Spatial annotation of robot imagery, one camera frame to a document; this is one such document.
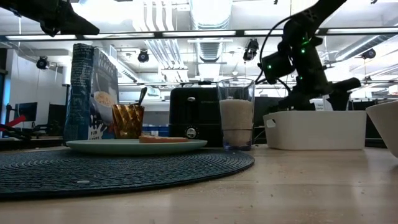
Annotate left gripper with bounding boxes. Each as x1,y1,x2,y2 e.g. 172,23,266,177
0,0,100,37

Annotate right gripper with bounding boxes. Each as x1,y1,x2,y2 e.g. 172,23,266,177
278,55,361,111

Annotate blue frosted flakes cereal box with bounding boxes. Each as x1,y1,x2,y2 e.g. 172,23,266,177
63,42,120,141

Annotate white ceramic bowl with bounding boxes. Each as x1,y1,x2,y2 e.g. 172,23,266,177
366,101,398,159

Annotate white plastic bin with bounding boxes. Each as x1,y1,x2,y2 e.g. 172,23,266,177
263,110,368,151

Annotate black computer monitor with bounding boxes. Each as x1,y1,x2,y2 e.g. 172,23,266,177
254,96,280,113
14,101,38,123

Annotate tall clear drinking glass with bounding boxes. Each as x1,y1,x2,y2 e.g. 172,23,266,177
216,77,256,152

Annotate white grains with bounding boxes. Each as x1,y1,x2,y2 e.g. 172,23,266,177
220,98,254,146

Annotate amber ribbed glass cup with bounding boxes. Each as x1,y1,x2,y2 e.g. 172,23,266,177
111,104,146,140

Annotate red metal bar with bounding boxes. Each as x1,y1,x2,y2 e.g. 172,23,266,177
0,114,27,132

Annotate black toaster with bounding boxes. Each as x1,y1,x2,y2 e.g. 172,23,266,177
169,86,223,148

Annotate pale green plate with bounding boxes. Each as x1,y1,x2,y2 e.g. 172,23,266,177
65,138,208,156

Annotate blue storage crate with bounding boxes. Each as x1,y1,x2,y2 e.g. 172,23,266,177
142,126,170,138

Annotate round dark woven placemat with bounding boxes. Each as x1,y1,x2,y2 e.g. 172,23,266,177
0,148,256,200

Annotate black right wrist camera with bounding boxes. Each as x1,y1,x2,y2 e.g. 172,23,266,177
260,51,295,85

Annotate black overhead light rail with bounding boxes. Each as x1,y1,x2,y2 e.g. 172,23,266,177
0,27,398,41

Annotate black camera cable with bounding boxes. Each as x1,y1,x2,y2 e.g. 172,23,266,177
259,15,292,68

